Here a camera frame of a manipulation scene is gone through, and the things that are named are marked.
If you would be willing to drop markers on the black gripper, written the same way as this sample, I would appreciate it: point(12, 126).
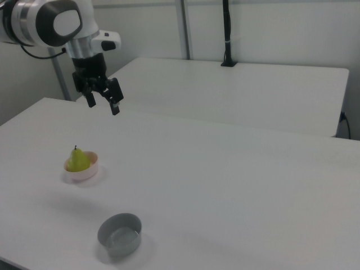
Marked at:
point(90, 70)

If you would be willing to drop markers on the green pear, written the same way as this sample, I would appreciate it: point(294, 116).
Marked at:
point(77, 161)

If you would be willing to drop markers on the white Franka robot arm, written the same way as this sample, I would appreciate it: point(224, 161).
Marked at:
point(42, 22)

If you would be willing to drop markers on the pink bowl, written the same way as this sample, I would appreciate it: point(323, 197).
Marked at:
point(91, 170)

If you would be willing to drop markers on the grey bowl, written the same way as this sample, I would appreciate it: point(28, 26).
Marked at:
point(121, 239)

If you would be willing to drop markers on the white rectangular table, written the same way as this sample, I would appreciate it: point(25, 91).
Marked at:
point(239, 92)

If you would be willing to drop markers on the grey metal frame post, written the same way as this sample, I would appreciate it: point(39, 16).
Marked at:
point(60, 78)

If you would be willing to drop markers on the grey metal wall post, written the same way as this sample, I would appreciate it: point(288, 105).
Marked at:
point(184, 28)

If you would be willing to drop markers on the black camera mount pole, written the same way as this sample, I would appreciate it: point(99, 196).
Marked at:
point(227, 28)

